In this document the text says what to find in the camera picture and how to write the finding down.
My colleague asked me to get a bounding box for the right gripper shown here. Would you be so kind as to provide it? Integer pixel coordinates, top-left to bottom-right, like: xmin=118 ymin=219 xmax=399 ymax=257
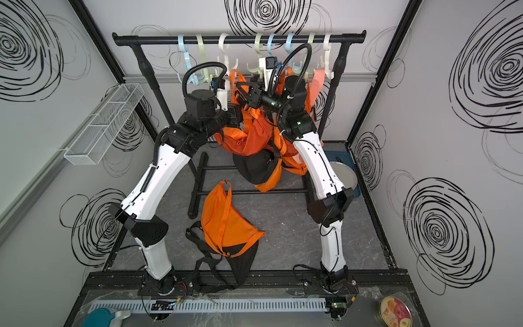
xmin=238 ymin=84 xmax=291 ymax=122

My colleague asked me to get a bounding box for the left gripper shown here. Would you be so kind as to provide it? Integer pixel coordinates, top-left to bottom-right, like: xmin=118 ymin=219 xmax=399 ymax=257
xmin=202 ymin=105 xmax=243 ymax=144

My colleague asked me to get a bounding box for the orange sling bag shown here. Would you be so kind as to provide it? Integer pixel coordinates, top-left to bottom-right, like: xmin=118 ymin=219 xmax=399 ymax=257
xmin=275 ymin=68 xmax=317 ymax=175

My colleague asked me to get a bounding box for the pink sling bag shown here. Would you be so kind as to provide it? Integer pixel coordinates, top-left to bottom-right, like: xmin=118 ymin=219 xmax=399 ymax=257
xmin=308 ymin=69 xmax=326 ymax=108

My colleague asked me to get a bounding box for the orange drawstring bag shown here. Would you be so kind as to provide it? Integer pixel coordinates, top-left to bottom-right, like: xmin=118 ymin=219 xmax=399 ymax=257
xmin=255 ymin=158 xmax=283 ymax=193

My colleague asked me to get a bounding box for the orange crossbody bag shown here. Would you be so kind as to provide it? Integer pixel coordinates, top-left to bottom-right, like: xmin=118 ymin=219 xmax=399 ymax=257
xmin=201 ymin=181 xmax=266 ymax=258

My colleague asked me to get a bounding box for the black sling bag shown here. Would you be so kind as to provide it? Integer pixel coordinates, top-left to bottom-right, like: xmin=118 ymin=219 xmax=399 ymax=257
xmin=232 ymin=149 xmax=281 ymax=185

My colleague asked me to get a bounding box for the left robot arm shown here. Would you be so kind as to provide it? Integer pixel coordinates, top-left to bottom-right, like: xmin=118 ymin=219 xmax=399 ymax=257
xmin=109 ymin=61 xmax=231 ymax=296

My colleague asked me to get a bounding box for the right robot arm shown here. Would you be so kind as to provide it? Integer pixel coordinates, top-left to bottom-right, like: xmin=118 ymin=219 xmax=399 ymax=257
xmin=233 ymin=43 xmax=354 ymax=292

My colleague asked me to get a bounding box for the light green hook left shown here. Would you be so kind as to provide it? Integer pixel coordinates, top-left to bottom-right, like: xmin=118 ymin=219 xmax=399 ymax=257
xmin=196 ymin=34 xmax=212 ymax=84

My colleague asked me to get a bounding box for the light green hook middle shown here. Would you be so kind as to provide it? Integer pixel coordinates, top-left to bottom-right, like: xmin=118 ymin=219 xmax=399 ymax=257
xmin=247 ymin=33 xmax=264 ymax=78

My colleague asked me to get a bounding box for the light blue hook middle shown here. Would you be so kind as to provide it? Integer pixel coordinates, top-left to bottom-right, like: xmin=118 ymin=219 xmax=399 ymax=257
xmin=266 ymin=34 xmax=276 ymax=57

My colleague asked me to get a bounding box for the light blue hook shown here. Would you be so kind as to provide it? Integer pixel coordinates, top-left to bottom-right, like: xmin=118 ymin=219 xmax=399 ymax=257
xmin=266 ymin=34 xmax=276 ymax=57
xmin=177 ymin=34 xmax=199 ymax=86
xmin=284 ymin=33 xmax=294 ymax=54

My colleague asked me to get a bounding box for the white hook middle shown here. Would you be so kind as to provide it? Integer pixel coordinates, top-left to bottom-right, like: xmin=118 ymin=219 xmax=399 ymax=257
xmin=218 ymin=33 xmax=239 ymax=76

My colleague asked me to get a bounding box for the white hook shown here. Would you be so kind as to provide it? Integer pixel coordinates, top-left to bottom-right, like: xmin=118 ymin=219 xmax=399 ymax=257
xmin=321 ymin=33 xmax=335 ymax=80
xmin=218 ymin=33 xmax=239 ymax=76

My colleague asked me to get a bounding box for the light blue hook leftmost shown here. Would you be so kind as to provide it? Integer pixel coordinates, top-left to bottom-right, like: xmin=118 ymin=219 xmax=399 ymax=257
xmin=177 ymin=34 xmax=199 ymax=86

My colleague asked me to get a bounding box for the light blue hook right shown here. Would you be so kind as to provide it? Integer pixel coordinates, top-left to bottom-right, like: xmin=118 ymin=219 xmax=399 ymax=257
xmin=284 ymin=33 xmax=294 ymax=54

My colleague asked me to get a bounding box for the white hook rightmost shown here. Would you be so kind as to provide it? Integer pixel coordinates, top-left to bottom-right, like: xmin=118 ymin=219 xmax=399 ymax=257
xmin=321 ymin=33 xmax=335 ymax=80

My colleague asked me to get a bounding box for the black garment rack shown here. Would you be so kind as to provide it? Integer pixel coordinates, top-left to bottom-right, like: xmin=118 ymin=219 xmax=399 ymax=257
xmin=112 ymin=30 xmax=366 ymax=219

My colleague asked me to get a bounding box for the teal tray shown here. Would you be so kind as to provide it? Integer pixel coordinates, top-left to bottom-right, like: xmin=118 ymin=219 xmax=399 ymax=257
xmin=326 ymin=151 xmax=361 ymax=198

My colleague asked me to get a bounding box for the grey round plate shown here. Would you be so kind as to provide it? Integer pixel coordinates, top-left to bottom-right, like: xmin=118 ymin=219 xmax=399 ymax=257
xmin=330 ymin=162 xmax=358 ymax=191

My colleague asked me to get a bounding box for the orange and black backpack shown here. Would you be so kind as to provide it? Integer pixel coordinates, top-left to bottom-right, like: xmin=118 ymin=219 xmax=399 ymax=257
xmin=185 ymin=221 xmax=259 ymax=294

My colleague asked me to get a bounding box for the teal round object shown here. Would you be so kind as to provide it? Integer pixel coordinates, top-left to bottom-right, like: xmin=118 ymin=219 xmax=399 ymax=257
xmin=81 ymin=308 xmax=131 ymax=327

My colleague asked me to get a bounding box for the round printed tin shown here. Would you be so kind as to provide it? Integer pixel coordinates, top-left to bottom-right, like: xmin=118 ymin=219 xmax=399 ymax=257
xmin=377 ymin=296 xmax=413 ymax=327

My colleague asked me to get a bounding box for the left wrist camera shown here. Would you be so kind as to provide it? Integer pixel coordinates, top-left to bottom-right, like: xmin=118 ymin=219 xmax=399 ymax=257
xmin=211 ymin=77 xmax=230 ymax=111

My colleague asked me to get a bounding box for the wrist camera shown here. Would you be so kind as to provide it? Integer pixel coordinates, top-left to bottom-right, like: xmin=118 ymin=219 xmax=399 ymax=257
xmin=211 ymin=77 xmax=230 ymax=111
xmin=259 ymin=57 xmax=281 ymax=92

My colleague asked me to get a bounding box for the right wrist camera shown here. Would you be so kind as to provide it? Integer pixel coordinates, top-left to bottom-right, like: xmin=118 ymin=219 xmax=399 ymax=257
xmin=259 ymin=57 xmax=281 ymax=92

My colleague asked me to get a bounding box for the white mesh wall shelf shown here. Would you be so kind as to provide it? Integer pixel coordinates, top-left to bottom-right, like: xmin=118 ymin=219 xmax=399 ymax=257
xmin=63 ymin=83 xmax=144 ymax=166

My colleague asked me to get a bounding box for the white slotted cable duct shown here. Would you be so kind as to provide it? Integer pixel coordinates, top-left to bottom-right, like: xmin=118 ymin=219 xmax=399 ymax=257
xmin=87 ymin=298 xmax=328 ymax=314

